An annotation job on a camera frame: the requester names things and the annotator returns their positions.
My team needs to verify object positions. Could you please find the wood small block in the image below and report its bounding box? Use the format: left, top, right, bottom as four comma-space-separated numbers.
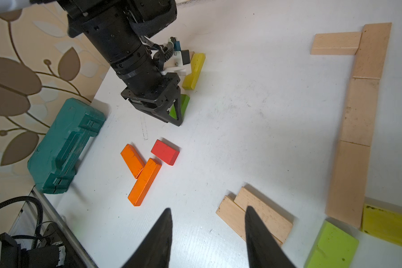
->
310, 32, 362, 55
234, 187, 293, 244

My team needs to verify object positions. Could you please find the yellow long block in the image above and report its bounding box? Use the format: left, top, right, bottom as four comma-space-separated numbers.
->
182, 53, 206, 90

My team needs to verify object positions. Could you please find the wood long block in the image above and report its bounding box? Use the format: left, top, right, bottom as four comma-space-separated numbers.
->
352, 22, 392, 79
216, 196, 282, 246
339, 77, 380, 147

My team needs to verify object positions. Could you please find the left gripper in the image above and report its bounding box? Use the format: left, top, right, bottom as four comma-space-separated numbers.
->
121, 73, 183, 127

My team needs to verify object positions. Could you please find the wood long block vertical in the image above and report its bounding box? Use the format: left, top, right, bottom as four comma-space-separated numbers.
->
324, 140, 372, 229

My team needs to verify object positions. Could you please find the yellow-green long block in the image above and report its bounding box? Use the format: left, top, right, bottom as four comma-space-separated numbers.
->
361, 204, 402, 247

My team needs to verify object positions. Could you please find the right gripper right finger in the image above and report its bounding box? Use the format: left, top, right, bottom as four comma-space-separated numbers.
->
245, 206, 295, 268

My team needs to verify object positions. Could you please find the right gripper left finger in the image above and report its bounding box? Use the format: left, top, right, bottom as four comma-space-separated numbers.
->
122, 208, 173, 268

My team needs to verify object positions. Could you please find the red block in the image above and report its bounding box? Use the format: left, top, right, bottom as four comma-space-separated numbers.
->
151, 140, 179, 166

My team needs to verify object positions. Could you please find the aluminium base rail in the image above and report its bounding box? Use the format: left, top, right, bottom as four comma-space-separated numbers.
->
9, 188, 97, 268

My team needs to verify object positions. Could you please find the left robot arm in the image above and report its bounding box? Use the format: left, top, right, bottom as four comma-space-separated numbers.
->
0, 0, 183, 126

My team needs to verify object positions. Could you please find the dark green block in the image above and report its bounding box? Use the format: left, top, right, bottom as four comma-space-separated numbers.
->
169, 94, 190, 119

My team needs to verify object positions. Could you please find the light green small block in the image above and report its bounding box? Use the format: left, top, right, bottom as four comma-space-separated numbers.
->
304, 221, 359, 268

